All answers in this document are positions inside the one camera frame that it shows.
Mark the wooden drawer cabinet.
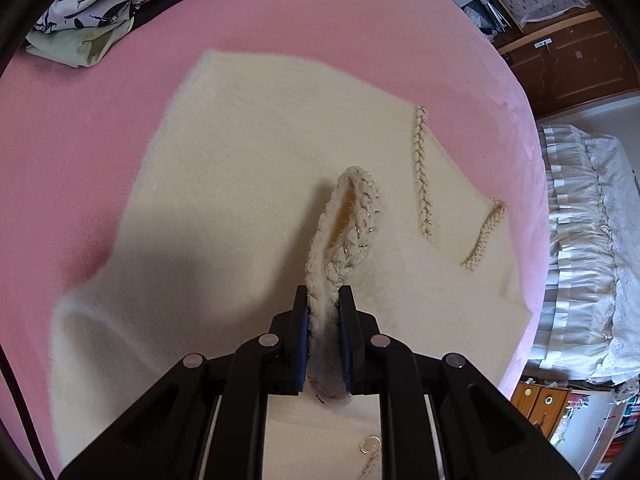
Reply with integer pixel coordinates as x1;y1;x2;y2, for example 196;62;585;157
510;380;573;443

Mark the cluttered bookshelf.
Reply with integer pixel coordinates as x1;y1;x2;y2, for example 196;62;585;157
550;390;638;480

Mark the white drying rack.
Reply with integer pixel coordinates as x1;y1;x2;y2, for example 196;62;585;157
462;0;513;36

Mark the white fluffy braided-trim cardigan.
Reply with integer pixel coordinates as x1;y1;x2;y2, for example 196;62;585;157
47;49;533;480

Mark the brown wooden door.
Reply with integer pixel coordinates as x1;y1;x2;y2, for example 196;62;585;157
497;10;640;121

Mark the white ruffled furniture cover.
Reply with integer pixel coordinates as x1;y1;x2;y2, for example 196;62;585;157
520;125;640;386

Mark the light green cloth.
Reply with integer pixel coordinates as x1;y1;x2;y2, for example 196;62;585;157
26;12;138;69

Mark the pink bed blanket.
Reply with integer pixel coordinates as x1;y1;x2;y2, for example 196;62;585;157
0;0;548;476

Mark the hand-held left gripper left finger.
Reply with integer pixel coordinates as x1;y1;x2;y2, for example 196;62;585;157
57;285;311;480

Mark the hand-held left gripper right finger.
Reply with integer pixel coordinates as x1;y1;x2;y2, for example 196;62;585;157
337;284;581;480

